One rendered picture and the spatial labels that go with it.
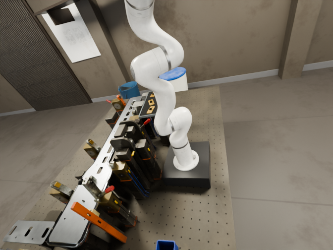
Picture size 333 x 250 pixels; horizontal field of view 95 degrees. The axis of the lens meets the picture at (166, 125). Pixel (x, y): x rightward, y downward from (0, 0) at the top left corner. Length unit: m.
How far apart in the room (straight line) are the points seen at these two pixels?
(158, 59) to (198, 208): 0.89
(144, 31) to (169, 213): 1.01
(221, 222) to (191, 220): 0.17
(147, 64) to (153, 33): 0.10
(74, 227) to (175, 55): 0.94
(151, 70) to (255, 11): 3.02
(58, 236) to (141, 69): 0.89
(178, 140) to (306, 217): 1.40
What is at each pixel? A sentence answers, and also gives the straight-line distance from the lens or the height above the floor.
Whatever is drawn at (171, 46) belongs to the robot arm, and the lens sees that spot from 0.64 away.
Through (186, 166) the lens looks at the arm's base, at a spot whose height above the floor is 0.82.
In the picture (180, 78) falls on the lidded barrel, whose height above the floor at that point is 0.60.
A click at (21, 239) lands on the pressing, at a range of 1.24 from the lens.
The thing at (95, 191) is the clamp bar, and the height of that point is 1.12.
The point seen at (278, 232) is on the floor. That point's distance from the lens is 1.85.
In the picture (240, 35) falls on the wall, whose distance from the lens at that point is 3.53.
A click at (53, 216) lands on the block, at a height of 0.98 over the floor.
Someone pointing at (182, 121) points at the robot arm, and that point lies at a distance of 0.88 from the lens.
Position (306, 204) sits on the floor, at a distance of 2.03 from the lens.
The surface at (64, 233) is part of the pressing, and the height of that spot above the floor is 1.00.
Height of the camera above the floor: 1.73
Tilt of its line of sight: 38 degrees down
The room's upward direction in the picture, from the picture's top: 19 degrees counter-clockwise
